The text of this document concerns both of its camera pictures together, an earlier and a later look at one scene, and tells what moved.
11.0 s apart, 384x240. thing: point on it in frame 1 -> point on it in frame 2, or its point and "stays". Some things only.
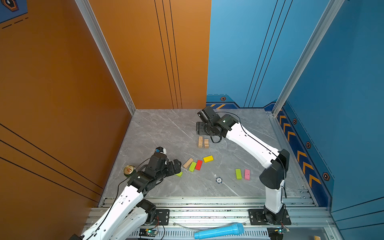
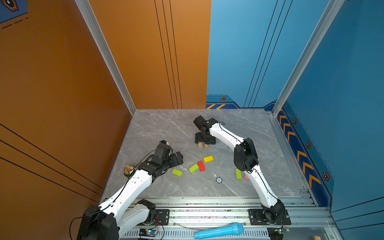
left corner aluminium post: x=112 y=63 stays
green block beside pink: x=238 y=174 stays
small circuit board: x=150 y=232 stays
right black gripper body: x=203 y=129 -> x=200 y=137
